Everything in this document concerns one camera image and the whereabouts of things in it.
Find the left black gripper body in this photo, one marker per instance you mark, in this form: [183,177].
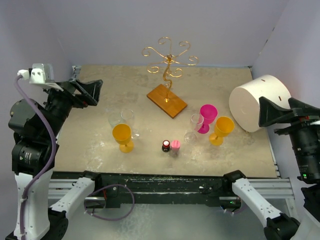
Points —
[61,102]

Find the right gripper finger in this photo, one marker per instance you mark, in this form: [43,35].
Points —
[271,113]
[302,109]

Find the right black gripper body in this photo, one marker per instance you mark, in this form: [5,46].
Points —
[302,131]

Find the clear wine glass front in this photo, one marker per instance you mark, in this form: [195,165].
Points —
[114,119]

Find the clear wine glass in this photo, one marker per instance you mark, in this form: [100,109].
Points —
[196,122]
[128,118]
[114,119]

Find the yellow wine glass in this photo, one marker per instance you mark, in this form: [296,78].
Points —
[123,136]
[222,128]

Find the pink wine glass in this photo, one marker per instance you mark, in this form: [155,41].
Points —
[209,113]

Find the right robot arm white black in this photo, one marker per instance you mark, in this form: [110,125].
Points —
[272,201]

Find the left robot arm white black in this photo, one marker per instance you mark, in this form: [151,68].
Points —
[35,128]

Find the dark red capped bottle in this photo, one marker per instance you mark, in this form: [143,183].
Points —
[166,146]

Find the pink capped shaker bottle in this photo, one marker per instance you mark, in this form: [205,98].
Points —
[175,148]

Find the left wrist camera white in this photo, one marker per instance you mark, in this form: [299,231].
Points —
[41,75]

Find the gold wire wine glass rack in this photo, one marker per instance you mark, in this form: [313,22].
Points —
[162,96]

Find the black base frame bar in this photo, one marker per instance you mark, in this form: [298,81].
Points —
[159,189]

